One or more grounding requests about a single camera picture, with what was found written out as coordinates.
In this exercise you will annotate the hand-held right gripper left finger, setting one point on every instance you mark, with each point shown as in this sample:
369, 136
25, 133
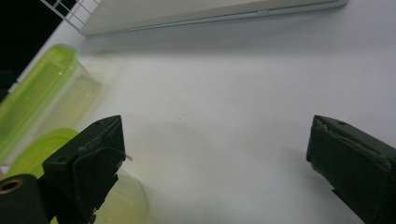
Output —
93, 161

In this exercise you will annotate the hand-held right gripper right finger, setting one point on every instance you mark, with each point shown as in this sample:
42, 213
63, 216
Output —
351, 161

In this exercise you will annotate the round green plastic container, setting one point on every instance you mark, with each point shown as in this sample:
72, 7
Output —
130, 202

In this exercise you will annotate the rectangular green plastic container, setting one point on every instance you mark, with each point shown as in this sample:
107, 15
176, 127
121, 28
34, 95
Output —
34, 93

